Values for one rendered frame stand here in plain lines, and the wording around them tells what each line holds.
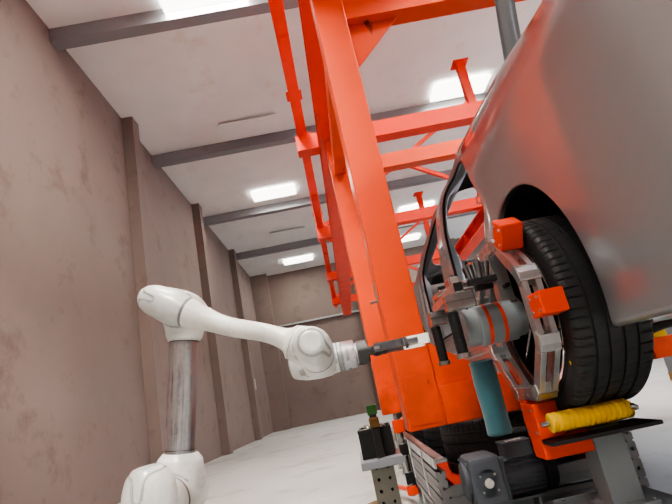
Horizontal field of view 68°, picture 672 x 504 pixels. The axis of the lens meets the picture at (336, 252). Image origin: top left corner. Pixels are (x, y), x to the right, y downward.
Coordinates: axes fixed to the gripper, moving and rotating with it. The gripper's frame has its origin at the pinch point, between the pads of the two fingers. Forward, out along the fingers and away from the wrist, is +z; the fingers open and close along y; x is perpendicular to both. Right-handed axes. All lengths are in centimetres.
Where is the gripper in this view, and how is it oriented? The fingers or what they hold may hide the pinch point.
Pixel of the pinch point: (420, 340)
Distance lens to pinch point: 160.5
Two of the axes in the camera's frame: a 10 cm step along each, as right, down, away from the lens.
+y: -0.3, -2.8, -9.6
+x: -1.9, -9.4, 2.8
